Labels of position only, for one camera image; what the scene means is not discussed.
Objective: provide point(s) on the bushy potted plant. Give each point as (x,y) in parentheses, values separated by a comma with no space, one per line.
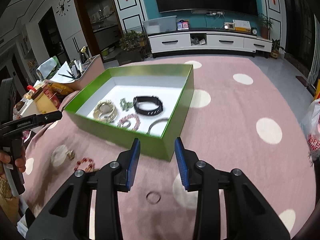
(131,42)

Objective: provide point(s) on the green cardboard box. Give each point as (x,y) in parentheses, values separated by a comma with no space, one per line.
(150,146)

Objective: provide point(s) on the yellow red board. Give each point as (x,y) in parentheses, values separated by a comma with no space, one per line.
(317,90)

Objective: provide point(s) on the yellow bear bottle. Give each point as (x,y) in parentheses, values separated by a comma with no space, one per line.
(45,103)

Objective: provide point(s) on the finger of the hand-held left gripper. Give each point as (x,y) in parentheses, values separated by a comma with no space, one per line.
(47,118)

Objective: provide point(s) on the small potted plant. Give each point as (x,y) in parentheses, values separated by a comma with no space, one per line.
(275,52)

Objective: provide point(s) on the white desk calendar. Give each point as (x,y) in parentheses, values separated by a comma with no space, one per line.
(241,25)

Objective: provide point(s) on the pink polka dot tablecloth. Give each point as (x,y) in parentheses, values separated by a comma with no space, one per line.
(237,142)

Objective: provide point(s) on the black wristwatch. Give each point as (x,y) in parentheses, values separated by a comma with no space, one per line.
(150,112)

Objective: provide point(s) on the white red plastic bag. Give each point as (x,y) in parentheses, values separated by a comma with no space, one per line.
(312,130)

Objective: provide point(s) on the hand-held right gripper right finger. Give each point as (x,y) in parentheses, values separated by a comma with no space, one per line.
(181,165)

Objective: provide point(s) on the white paper sheet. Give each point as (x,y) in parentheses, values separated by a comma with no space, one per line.
(63,72)

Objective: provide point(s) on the small blue red display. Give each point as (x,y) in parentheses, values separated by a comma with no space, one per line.
(182,25)

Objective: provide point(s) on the small alarm clock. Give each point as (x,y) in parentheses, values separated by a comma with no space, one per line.
(254,31)

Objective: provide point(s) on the white power strip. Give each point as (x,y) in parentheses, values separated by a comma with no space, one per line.
(215,12)

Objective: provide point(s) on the translucent storage box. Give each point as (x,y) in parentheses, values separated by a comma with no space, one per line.
(160,25)

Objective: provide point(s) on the yellow snack packet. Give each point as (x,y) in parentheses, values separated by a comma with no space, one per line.
(60,88)

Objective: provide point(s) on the tall potted plant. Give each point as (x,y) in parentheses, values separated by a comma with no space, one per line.
(265,30)

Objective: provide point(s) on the person's left hand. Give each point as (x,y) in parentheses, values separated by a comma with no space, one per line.
(5,157)

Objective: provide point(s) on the cream wristwatch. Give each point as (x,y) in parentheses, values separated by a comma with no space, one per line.
(105,107)

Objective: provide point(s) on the white plastic container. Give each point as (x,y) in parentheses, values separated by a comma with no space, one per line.
(27,108)

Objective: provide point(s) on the black wall clock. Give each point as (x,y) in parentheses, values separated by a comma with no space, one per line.
(63,6)

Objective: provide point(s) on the small white device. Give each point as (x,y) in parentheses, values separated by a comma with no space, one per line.
(229,26)

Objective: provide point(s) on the white green bag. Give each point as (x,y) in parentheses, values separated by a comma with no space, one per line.
(47,67)

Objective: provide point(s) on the thin metal bangle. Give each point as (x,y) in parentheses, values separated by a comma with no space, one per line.
(156,122)

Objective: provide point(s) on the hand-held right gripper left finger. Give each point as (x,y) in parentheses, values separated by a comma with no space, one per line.
(132,165)

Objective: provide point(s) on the white television cabinet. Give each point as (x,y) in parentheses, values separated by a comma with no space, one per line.
(172,42)

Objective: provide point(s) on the pink pen holder box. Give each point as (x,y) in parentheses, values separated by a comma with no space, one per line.
(93,72)

